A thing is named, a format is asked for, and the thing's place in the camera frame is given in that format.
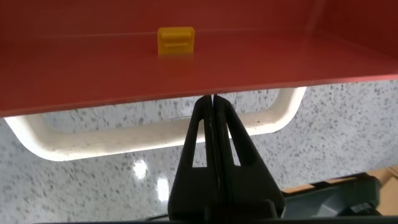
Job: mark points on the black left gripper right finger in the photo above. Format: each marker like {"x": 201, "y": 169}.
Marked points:
{"x": 248, "y": 186}

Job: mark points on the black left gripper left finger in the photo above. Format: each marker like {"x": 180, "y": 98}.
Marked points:
{"x": 192, "y": 186}

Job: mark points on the small yellow plastic clip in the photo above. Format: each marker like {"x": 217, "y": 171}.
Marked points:
{"x": 176, "y": 40}

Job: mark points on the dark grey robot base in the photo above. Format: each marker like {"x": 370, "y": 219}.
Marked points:
{"x": 329, "y": 199}

